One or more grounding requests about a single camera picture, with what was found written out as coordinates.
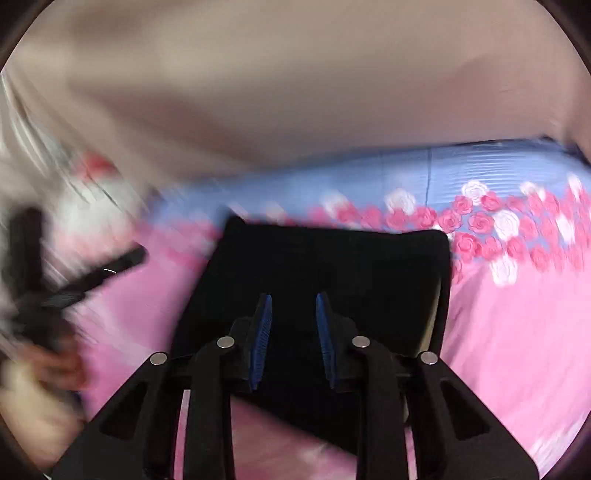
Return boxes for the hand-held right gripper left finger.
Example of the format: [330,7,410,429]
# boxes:
[51,292,273,480]

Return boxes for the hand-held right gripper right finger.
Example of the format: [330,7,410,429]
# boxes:
[315,291,542,480]

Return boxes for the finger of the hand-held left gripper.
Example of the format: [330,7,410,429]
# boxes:
[44,246,147,311]
[11,207,45,301]

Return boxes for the black pants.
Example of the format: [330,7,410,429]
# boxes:
[173,215,454,456]

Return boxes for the person's left forearm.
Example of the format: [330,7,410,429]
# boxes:
[0,369,88,467]

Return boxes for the person's left hand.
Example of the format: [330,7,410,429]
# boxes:
[28,340,89,394]

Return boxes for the white cartoon pillow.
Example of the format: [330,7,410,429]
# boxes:
[46,150,151,252]

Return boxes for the pink floral bedsheet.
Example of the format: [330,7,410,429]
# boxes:
[69,136,591,480]

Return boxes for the beige cloth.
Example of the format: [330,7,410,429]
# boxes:
[0,0,591,197]

